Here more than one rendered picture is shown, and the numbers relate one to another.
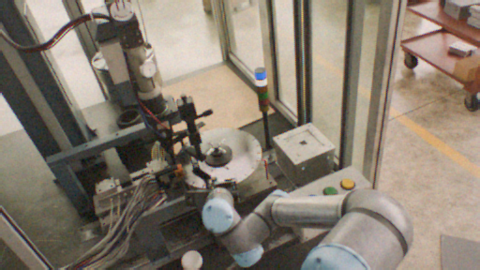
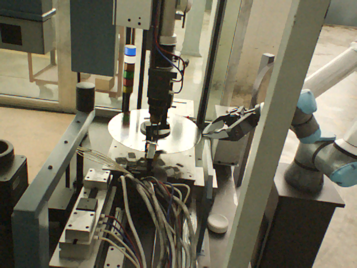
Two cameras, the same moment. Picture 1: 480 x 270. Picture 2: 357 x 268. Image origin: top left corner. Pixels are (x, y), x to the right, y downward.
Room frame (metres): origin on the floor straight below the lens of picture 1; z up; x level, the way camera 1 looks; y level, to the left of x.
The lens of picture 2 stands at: (0.68, 1.18, 1.55)
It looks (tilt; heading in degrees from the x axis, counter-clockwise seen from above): 28 degrees down; 285
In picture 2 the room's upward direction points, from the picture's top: 8 degrees clockwise
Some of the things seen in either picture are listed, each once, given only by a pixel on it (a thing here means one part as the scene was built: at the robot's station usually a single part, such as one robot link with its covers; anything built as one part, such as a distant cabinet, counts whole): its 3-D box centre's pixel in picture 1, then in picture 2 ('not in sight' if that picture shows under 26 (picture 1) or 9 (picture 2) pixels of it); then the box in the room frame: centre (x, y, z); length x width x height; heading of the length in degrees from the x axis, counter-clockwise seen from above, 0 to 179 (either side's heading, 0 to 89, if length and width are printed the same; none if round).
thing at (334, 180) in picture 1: (327, 203); (226, 134); (0.84, -0.27, 0.82); 0.28 x 0.11 x 0.15; 107
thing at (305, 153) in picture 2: not in sight; (316, 146); (0.48, -0.19, 0.91); 0.13 x 0.12 x 0.14; 129
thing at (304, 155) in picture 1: (304, 156); (171, 121); (1.09, -0.25, 0.82); 0.18 x 0.18 x 0.15; 17
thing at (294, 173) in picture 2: not in sight; (306, 170); (0.49, -0.19, 0.80); 0.15 x 0.15 x 0.10
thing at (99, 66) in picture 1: (134, 83); not in sight; (1.73, 0.49, 0.93); 0.31 x 0.31 x 0.36
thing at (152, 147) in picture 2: (170, 175); (150, 158); (0.99, 0.27, 0.95); 0.10 x 0.03 x 0.07; 107
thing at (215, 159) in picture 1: (217, 153); (155, 125); (1.05, 0.09, 0.96); 0.11 x 0.11 x 0.03
